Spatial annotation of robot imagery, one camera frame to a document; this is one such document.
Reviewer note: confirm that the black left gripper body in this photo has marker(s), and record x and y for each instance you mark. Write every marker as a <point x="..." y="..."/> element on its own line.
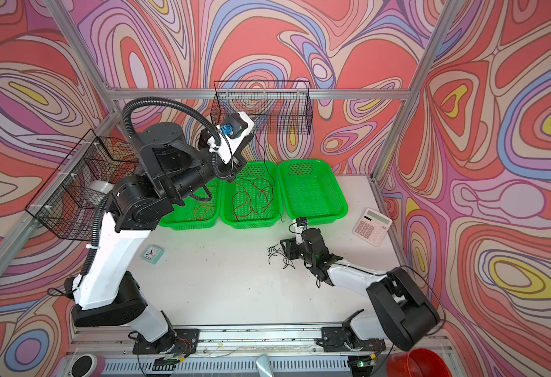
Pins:
<point x="201" y="167"/>

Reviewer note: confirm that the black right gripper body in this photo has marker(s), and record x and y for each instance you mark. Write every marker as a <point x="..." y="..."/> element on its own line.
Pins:
<point x="300" y="250"/>

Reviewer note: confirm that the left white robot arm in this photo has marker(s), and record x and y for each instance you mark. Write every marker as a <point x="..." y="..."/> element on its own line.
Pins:
<point x="105" y="292"/>

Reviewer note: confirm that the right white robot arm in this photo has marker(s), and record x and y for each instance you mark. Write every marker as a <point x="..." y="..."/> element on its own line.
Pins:
<point x="402" y="312"/>

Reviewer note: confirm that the left green plastic basket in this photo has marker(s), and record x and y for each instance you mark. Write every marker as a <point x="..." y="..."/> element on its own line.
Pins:
<point x="195" y="214"/>

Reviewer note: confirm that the green plastic basket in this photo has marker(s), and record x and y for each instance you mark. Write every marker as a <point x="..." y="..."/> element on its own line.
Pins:
<point x="195" y="214"/>
<point x="254" y="199"/>
<point x="311" y="191"/>

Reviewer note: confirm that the right green plastic basket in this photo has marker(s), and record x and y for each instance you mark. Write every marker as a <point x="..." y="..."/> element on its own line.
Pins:
<point x="311" y="191"/>

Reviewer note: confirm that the white pink calculator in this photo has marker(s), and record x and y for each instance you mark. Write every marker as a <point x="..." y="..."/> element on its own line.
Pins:
<point x="372" y="227"/>

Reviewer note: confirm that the middle green plastic basket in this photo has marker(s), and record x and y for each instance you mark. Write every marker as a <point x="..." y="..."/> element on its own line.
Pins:
<point x="254" y="199"/>

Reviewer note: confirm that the small green alarm clock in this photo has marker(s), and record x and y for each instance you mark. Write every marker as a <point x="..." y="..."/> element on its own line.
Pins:
<point x="152" y="254"/>

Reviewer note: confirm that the red bucket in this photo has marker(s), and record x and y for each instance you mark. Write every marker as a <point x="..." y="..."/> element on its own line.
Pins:
<point x="417" y="363"/>

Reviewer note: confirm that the grey round speaker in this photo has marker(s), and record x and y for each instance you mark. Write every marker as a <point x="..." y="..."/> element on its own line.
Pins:
<point x="87" y="365"/>

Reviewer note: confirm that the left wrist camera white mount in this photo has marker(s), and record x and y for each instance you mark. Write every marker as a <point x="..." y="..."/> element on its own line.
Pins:
<point x="232" y="131"/>

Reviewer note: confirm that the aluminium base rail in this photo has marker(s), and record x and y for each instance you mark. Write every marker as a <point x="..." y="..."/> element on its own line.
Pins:
<point x="243" y="350"/>

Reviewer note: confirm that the black wire basket left wall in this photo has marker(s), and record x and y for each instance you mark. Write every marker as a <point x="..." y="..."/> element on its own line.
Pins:
<point x="65" y="205"/>

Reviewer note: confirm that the black wire basket wall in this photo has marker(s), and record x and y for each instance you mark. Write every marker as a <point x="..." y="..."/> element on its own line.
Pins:
<point x="276" y="106"/>
<point x="65" y="205"/>

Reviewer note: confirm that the black wire basket back wall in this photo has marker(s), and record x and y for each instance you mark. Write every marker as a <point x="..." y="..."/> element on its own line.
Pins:
<point x="276" y="106"/>

